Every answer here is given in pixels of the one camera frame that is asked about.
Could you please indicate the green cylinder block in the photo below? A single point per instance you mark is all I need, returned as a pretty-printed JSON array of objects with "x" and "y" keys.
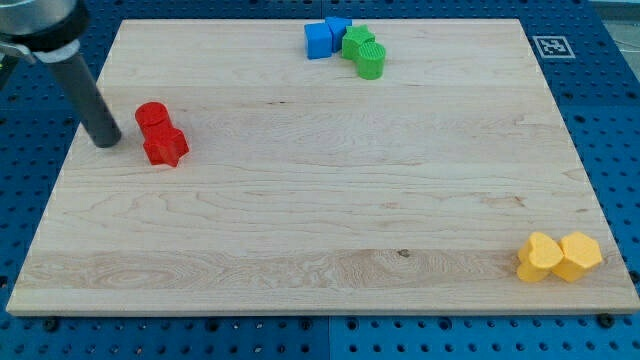
[{"x": 370, "y": 60}]

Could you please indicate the wooden board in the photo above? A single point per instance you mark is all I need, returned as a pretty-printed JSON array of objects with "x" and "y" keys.
[{"x": 310, "y": 191}]

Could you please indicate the blue block behind cube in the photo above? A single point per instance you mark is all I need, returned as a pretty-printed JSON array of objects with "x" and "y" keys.
[{"x": 337, "y": 27}]

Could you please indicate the green star block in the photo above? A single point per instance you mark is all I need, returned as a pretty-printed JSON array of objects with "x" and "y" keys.
[{"x": 354, "y": 37}]

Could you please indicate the red star block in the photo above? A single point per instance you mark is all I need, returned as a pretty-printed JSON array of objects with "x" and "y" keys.
[{"x": 165, "y": 147}]

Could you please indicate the yellow hexagon block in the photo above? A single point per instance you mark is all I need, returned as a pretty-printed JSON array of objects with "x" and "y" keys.
[{"x": 581, "y": 255}]

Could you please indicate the yellow heart block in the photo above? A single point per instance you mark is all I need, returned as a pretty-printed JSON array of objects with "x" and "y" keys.
[{"x": 538, "y": 256}]

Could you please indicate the white fiducial marker tag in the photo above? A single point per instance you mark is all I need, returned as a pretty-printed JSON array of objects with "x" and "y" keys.
[{"x": 553, "y": 47}]

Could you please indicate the robot arm end silver black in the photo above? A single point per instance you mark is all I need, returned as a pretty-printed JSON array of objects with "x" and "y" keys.
[{"x": 45, "y": 30}]

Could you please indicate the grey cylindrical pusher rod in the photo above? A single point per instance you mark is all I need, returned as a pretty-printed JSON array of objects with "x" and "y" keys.
[{"x": 79, "y": 86}]

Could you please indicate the red cylinder block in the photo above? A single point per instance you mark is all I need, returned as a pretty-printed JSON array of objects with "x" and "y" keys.
[{"x": 153, "y": 120}]

